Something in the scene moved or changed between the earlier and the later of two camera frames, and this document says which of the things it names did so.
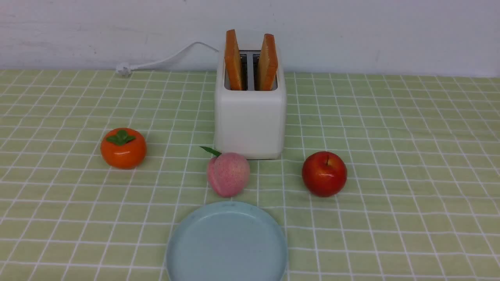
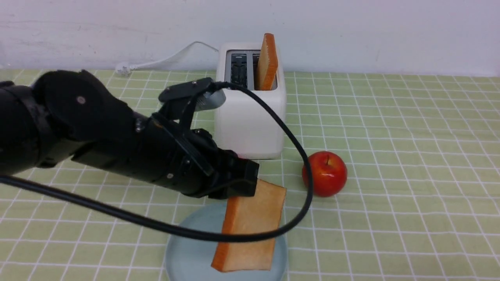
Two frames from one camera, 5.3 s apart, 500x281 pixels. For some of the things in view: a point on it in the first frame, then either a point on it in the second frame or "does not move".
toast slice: (233, 61) to (259, 213)
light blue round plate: (227, 240) does not move
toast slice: (268, 62) does not move
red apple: (324, 174) does not move
